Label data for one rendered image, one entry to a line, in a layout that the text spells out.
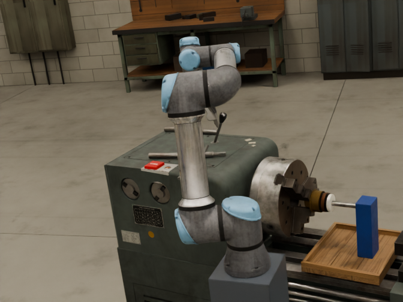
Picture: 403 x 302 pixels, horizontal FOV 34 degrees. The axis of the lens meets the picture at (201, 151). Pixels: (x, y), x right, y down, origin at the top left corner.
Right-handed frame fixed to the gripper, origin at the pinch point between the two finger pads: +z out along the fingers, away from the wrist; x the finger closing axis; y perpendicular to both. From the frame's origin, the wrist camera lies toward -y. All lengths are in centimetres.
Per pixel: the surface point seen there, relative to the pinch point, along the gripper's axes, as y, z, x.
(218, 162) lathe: 0.1, 14.9, 5.5
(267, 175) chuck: -3.0, 19.5, 24.9
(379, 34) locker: -595, 84, -113
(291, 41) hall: -616, 97, -241
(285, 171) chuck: -5.6, 18.1, 31.4
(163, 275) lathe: 14, 64, -20
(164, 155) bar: 1.6, 13.4, -19.2
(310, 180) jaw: -23, 29, 34
